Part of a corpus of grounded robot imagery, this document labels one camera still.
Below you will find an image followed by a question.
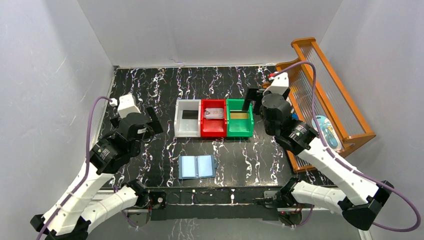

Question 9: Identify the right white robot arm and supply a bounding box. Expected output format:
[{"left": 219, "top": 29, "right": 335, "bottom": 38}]
[{"left": 242, "top": 72, "right": 394, "bottom": 231}]

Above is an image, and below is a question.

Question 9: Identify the orange wooden shelf rack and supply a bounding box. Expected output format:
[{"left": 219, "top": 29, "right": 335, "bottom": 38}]
[{"left": 275, "top": 37, "right": 376, "bottom": 158}]

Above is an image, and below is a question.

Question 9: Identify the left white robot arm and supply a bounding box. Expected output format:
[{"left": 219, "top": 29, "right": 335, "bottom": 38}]
[{"left": 30, "top": 94, "right": 164, "bottom": 240}]

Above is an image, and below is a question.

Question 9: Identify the red plastic bin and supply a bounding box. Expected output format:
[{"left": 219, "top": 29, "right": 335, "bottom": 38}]
[{"left": 200, "top": 99, "right": 228, "bottom": 138}]

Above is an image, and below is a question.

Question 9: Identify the aluminium rail frame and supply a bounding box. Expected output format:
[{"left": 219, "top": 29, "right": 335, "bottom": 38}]
[{"left": 57, "top": 187, "right": 374, "bottom": 240}]

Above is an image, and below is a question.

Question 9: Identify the green plastic bin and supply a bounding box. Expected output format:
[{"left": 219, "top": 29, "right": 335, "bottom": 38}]
[{"left": 226, "top": 98, "right": 254, "bottom": 138}]

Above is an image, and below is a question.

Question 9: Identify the gold card in green bin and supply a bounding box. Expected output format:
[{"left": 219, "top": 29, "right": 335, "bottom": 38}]
[{"left": 229, "top": 112, "right": 250, "bottom": 120}]

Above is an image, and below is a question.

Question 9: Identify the black card in white bin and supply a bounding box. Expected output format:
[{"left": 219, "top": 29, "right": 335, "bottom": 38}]
[{"left": 181, "top": 110, "right": 199, "bottom": 120}]

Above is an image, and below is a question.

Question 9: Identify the blue card holder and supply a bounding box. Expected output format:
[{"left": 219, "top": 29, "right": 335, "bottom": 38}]
[{"left": 178, "top": 155, "right": 217, "bottom": 180}]

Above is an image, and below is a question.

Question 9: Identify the small blue object on shelf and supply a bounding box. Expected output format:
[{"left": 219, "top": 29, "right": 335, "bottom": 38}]
[{"left": 291, "top": 113, "right": 299, "bottom": 121}]

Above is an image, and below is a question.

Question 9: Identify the white plastic bin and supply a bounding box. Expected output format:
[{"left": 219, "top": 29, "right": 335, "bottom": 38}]
[{"left": 174, "top": 99, "right": 201, "bottom": 138}]

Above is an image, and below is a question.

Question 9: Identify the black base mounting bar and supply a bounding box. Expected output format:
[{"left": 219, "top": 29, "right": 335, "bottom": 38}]
[{"left": 148, "top": 186, "right": 303, "bottom": 221}]

